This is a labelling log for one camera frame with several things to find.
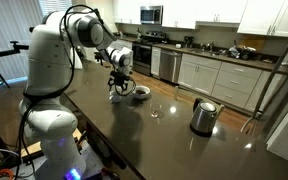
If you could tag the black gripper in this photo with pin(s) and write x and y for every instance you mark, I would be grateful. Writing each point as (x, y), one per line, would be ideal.
(118, 79)

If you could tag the white mug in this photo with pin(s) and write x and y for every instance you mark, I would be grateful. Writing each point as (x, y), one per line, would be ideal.
(114, 97)

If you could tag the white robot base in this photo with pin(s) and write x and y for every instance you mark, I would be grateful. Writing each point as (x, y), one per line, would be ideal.
(54, 124)

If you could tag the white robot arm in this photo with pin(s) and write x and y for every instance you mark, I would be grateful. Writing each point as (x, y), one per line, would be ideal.
(52, 53)

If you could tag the white bowl with trail mix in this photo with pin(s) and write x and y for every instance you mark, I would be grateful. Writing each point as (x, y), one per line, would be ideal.
(141, 92)

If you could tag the black stove range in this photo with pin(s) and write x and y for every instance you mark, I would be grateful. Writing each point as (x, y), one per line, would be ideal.
(142, 50)

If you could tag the clear drinking glass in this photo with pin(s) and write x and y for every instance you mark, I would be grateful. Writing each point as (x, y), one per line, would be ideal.
(156, 110)

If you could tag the stainless steel dishwasher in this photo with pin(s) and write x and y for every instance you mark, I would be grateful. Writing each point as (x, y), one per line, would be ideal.
(170, 62)

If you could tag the silver microwave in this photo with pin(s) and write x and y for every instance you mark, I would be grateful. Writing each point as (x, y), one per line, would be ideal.
(151, 14)

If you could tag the stainless steel electric kettle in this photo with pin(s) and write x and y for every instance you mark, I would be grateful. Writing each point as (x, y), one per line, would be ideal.
(204, 117)

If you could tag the cream wooden chair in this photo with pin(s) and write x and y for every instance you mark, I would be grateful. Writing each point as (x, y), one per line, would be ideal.
(250, 126)

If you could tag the black camera tripod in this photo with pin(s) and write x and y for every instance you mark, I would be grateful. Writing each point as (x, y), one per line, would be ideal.
(17, 48)

